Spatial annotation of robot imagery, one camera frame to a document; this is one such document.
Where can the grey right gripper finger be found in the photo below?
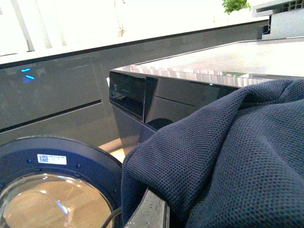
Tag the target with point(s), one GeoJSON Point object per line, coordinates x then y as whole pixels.
{"type": "Point", "coordinates": [152, 212]}

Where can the dark navy knit garment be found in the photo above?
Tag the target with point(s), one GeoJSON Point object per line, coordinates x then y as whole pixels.
{"type": "Point", "coordinates": [235, 163]}

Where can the grey front-load washing machine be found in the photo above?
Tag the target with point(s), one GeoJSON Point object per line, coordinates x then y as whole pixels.
{"type": "Point", "coordinates": [149, 95]}

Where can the green potted plant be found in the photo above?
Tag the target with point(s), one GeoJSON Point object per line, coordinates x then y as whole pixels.
{"type": "Point", "coordinates": [235, 5]}

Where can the white barcode sticker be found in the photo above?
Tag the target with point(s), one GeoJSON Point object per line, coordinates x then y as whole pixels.
{"type": "Point", "coordinates": [52, 159]}

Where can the round washing machine door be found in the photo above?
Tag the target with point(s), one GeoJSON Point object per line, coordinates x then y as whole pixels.
{"type": "Point", "coordinates": [81, 194]}

